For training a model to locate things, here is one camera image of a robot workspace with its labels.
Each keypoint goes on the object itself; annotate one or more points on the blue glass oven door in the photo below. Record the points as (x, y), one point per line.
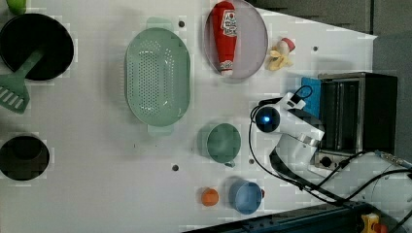
(312, 95)

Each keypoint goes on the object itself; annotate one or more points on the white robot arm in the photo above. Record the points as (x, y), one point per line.
(300, 134)

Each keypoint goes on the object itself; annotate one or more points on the black toaster oven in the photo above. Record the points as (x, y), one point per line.
(358, 111)

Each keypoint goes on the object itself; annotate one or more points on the green mug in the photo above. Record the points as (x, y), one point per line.
(220, 142)

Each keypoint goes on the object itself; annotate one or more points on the green perforated colander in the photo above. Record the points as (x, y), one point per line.
(156, 76)

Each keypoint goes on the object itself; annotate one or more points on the orange ball toy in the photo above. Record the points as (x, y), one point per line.
(210, 197)

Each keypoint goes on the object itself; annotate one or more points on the blue cup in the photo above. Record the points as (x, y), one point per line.
(245, 197)

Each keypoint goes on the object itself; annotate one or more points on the peeled banana toy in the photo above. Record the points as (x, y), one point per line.
(279, 58)

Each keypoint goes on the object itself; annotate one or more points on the grey round plate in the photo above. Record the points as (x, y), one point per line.
(252, 41)

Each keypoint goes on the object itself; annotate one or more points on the red ketchup bottle toy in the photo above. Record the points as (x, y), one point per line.
(225, 34)

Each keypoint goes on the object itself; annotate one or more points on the small black cup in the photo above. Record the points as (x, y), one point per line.
(24, 158)

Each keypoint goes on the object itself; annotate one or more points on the green slotted spatula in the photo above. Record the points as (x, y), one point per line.
(14, 95)

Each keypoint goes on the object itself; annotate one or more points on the yellow red clamp object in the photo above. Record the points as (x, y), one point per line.
(372, 224)

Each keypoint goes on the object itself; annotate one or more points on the large black pot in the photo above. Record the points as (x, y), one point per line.
(22, 35)

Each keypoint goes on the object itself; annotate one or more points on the lime green object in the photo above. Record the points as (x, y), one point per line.
(17, 7)

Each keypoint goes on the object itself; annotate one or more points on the blue metal frame rail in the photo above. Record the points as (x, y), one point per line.
(323, 218)

